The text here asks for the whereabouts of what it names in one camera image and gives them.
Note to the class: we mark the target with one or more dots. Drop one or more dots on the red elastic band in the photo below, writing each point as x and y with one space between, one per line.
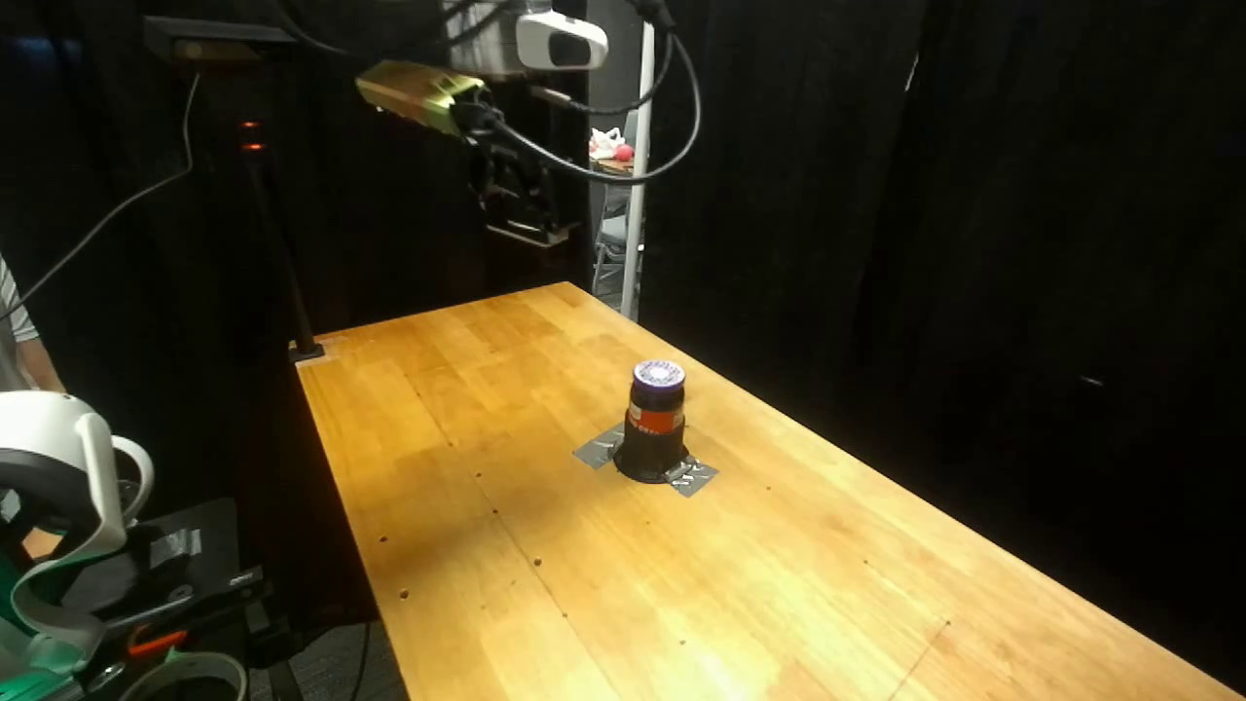
657 424

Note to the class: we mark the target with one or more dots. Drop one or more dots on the black camera tripod stand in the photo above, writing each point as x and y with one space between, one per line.
278 249

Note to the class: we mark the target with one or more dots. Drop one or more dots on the black equipment case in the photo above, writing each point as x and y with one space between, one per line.
195 572

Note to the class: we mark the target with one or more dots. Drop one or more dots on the grey square base plate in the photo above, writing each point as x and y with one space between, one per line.
696 476

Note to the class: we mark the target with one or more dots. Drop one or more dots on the metal frame post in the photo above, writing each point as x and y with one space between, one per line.
636 220

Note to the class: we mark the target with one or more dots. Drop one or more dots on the red and white object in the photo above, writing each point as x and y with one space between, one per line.
608 151

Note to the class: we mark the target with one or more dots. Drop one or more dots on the gray tape roll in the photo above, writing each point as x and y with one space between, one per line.
179 670

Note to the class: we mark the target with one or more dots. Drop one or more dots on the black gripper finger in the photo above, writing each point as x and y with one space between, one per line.
553 228
505 220

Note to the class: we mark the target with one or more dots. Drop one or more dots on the white VR headset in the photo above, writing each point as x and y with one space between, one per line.
60 454

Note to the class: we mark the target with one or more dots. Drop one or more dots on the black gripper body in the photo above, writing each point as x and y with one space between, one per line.
519 162

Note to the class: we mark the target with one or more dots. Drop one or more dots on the person forearm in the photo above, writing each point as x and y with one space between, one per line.
21 337

